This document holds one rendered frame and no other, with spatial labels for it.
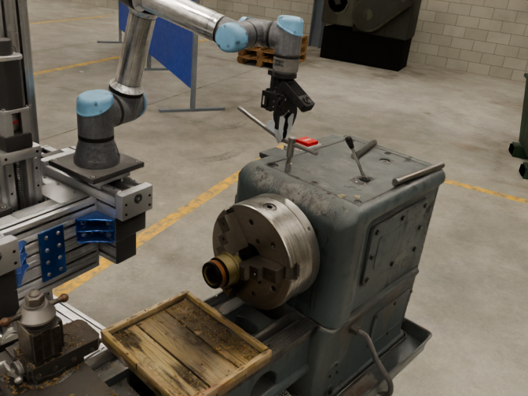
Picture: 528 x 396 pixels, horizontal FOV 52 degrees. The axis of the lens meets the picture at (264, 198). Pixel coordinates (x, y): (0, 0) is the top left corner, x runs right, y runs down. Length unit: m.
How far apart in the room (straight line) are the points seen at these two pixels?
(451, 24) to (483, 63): 0.95
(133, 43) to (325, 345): 1.12
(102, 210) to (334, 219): 0.79
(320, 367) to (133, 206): 0.79
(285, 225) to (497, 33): 9.93
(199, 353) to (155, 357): 0.11
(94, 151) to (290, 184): 0.66
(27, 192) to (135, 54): 0.56
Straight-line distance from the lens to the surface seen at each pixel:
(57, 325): 1.26
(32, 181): 1.86
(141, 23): 1.81
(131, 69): 1.86
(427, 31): 11.33
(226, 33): 1.46
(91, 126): 1.81
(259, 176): 1.65
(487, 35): 11.19
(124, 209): 1.79
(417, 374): 2.95
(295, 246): 1.44
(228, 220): 1.49
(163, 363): 1.47
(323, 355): 1.73
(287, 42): 1.55
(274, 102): 1.60
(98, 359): 1.54
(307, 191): 1.56
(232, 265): 1.44
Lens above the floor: 1.89
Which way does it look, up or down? 25 degrees down
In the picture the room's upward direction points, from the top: 6 degrees clockwise
